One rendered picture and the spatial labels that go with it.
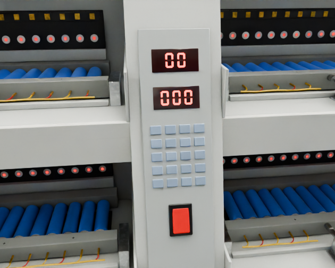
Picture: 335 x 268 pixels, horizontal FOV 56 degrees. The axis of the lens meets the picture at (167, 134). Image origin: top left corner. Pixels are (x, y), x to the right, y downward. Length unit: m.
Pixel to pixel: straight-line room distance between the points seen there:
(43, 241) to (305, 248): 0.33
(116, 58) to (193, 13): 0.22
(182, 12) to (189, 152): 0.14
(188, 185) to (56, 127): 0.14
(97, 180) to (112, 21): 0.25
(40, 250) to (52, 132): 0.17
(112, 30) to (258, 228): 0.36
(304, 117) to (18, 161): 0.30
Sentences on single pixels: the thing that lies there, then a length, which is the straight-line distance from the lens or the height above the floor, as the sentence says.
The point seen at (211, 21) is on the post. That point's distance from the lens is 0.33.
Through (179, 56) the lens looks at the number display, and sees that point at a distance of 0.32.
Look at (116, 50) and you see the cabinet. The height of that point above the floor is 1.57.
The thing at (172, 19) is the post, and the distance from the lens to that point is 0.33.
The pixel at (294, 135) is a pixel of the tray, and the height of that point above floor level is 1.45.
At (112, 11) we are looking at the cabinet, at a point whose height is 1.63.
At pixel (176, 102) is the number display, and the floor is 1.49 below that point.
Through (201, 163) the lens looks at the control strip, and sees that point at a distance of 0.32.
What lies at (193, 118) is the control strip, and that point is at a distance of 0.32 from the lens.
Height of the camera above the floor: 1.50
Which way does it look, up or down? 7 degrees down
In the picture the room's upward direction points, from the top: 2 degrees counter-clockwise
